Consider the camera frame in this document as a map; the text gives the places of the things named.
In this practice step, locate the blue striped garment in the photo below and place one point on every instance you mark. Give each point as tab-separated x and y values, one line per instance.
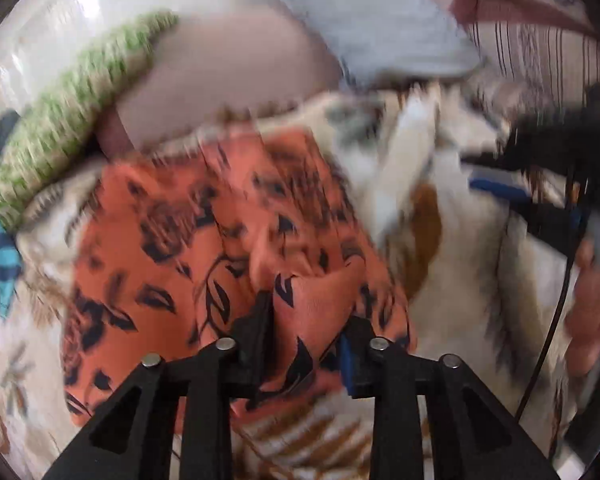
2	259

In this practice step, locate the green checkered pillow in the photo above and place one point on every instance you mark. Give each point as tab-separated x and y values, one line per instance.
54	128

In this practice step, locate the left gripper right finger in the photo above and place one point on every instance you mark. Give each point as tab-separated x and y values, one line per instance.
433	416

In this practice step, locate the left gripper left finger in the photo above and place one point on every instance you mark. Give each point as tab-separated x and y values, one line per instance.
130	436

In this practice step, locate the pink bolster cushion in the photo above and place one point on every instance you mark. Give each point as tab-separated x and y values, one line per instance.
234	65

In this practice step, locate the striped bedding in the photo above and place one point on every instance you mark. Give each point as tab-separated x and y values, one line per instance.
532	42

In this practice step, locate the orange floral garment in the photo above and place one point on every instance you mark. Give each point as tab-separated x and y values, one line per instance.
178	251

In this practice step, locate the person's right hand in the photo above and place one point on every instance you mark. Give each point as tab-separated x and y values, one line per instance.
583	320

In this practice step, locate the grey blue pillow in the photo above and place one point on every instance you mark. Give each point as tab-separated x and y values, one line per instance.
376	40

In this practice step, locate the leaf pattern quilted blanket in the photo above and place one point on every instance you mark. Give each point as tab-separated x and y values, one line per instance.
476	284

